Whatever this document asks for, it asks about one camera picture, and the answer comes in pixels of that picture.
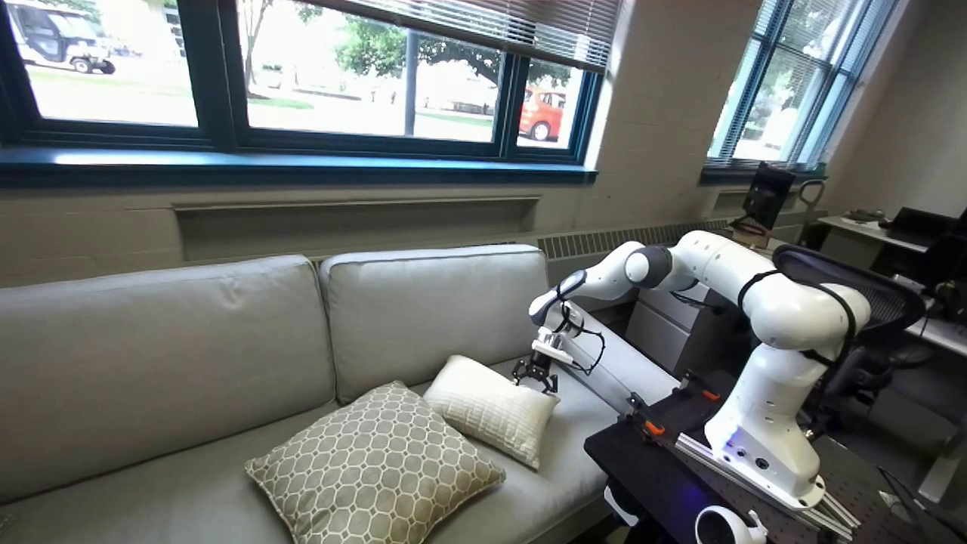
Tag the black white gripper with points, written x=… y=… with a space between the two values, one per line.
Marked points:
x=538 y=363

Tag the cream ribbed small pillow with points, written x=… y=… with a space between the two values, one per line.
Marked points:
x=491 y=408

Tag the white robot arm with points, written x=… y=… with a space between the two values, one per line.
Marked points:
x=800 y=334

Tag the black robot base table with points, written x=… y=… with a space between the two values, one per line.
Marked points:
x=657 y=488

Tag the black orange clamp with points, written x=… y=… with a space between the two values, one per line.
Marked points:
x=648 y=427

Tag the beige geometric patterned pillow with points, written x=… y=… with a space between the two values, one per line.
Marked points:
x=381 y=469

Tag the white VR controller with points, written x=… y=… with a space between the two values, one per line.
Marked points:
x=720 y=523

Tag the black monitor on sill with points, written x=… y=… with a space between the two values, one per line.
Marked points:
x=769 y=193

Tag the black office chair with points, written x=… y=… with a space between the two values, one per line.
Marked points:
x=856 y=370

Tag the side blue framed window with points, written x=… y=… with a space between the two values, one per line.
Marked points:
x=800 y=73

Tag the white desk with clutter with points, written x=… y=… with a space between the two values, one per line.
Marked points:
x=918 y=250

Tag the light grey fabric sofa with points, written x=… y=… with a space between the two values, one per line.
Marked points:
x=131 y=402

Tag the large blue framed window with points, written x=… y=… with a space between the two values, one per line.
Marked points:
x=380 y=86

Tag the wall radiator grille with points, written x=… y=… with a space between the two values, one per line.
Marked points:
x=590 y=243

